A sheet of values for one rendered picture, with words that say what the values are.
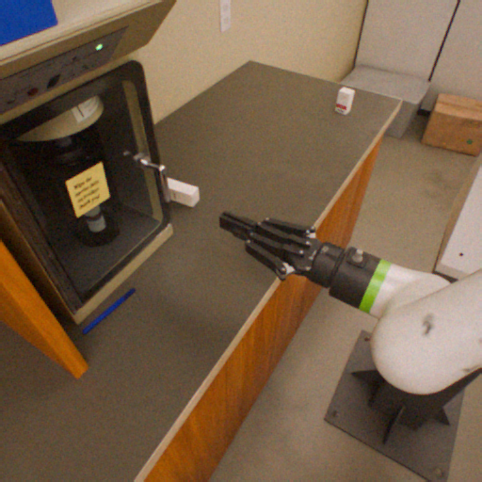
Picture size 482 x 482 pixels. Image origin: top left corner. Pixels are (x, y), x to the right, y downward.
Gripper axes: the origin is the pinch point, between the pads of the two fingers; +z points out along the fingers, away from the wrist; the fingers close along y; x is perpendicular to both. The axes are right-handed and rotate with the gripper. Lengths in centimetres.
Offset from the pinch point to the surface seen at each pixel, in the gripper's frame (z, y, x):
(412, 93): 8, -253, 81
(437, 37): 9, -284, 51
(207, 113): 52, -60, 20
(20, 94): 17.7, 20.0, -29.8
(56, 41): 11.7, 16.7, -35.8
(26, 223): 22.1, 25.4, -10.3
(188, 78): 67, -69, 13
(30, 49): 11.7, 19.9, -36.1
